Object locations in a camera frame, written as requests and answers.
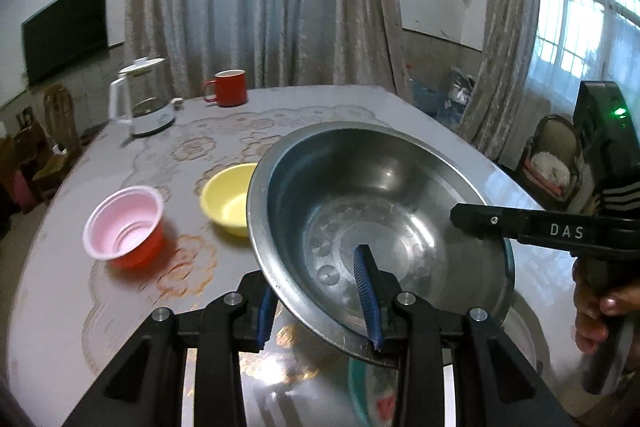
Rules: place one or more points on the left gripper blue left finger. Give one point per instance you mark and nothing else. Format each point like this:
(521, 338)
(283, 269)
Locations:
(265, 317)

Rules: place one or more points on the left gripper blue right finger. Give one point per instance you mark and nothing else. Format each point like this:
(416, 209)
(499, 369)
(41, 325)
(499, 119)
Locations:
(369, 287)

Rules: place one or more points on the stainless steel bowl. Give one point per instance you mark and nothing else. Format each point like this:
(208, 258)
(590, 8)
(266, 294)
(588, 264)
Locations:
(323, 190)

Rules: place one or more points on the turquoise plastic plate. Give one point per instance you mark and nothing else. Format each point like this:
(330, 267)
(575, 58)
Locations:
(373, 390)

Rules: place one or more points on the person's right hand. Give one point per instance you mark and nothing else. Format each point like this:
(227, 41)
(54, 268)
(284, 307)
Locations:
(590, 330)

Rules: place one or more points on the armchair with white cushion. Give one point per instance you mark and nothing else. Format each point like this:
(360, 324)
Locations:
(549, 168)

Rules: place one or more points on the window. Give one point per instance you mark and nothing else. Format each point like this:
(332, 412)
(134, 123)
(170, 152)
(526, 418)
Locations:
(585, 40)

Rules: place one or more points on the yellow plastic bowl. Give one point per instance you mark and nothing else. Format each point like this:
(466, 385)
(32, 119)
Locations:
(223, 198)

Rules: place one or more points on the red plastic bowl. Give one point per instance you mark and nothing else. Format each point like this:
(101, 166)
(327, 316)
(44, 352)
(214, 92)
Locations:
(126, 229)

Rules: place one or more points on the red mug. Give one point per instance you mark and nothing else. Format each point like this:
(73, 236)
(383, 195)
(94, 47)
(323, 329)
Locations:
(226, 89)

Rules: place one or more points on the white electric kettle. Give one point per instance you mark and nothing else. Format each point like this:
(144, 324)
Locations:
(139, 101)

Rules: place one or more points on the black wall television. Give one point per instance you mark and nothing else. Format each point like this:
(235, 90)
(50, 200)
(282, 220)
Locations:
(62, 35)

